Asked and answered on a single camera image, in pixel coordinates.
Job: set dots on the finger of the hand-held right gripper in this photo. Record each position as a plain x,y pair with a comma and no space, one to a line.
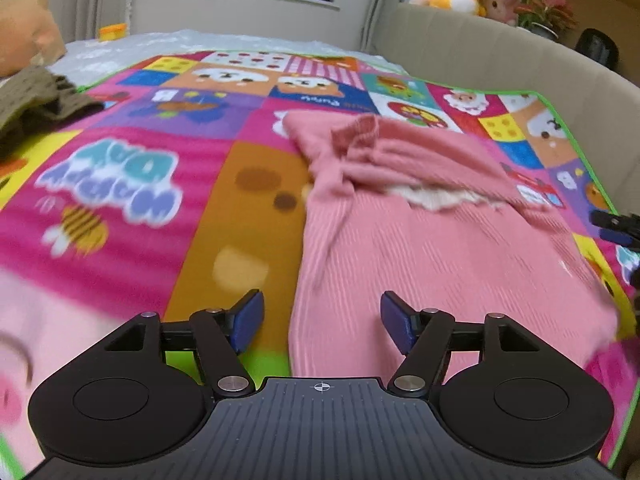
617,227

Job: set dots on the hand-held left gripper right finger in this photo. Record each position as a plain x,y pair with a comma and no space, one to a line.
397,320

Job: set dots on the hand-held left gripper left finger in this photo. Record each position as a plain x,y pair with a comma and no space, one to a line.
248,320

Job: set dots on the pink ribbed sweater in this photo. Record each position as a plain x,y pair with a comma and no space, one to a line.
425,260

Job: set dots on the black round object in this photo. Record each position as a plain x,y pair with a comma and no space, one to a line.
597,47

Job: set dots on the colourful cartoon play mat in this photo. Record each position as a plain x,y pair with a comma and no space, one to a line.
125,170

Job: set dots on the beige padded headboard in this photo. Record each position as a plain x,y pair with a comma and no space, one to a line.
500,55

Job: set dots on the potted plant with pink leaves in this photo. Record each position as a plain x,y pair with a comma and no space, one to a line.
545,10

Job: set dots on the pink plush toy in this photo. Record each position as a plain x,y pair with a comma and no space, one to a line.
500,5

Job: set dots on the olive brown garment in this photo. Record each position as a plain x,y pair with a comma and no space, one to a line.
30,95

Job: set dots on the yellow toy block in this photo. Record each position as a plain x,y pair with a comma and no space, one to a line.
112,32

